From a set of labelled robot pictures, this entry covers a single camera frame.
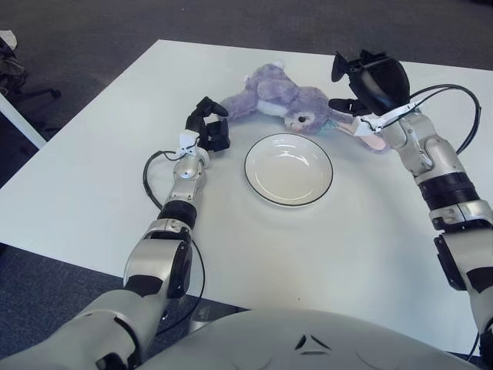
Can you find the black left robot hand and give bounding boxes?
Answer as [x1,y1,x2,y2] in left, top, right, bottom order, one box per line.
[184,96,232,153]

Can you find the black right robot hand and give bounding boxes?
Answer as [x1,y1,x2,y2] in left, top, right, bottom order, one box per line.
[327,49,411,119]

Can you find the purple plush bunny doll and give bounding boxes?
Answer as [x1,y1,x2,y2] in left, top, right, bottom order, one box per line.
[220,59,388,155]

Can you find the white plate with black rim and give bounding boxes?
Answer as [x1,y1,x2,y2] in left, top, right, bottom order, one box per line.
[244,133,334,210]

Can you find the black office chair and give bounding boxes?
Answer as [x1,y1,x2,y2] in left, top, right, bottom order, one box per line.
[0,29,62,103]

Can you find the grey robot torso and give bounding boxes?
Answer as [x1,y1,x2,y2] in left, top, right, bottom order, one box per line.
[138,308,482,370]

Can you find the white left wrist cable clip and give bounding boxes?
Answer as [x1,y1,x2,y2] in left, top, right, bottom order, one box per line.
[176,130,200,159]

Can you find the white wrist cable clip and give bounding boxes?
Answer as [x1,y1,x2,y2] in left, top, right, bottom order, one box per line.
[176,130,200,159]
[354,99,421,138]

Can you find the white right wrist cable clip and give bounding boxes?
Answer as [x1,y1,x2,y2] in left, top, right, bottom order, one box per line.
[354,99,421,138]

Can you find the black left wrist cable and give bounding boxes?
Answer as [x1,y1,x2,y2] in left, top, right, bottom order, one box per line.
[143,150,182,211]

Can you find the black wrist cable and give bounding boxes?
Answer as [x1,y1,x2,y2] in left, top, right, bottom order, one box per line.
[404,83,485,155]
[143,150,182,211]

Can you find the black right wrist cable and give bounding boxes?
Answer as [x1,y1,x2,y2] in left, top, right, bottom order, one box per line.
[404,83,485,155]

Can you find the thin black left elbow cable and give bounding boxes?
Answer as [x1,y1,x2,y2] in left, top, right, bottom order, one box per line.
[156,238,205,336]

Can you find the thin black elbow cable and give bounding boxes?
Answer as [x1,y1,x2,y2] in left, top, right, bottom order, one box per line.
[156,238,205,336]
[468,329,482,365]

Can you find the thin black right elbow cable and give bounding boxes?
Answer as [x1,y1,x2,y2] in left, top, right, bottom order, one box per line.
[468,329,482,365]

